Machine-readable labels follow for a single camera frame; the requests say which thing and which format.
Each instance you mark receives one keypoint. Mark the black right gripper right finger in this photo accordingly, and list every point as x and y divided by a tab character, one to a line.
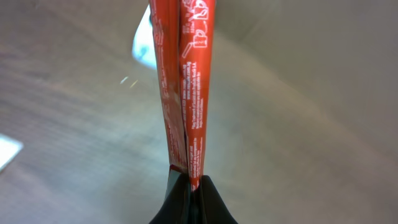
212	207

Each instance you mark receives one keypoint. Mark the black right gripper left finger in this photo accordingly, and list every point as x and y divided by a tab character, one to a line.
176	206

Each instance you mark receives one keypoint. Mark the red stick packet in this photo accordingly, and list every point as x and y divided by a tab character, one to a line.
183	38

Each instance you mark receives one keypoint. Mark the white barcode scanner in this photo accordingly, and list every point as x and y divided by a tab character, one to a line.
143	43

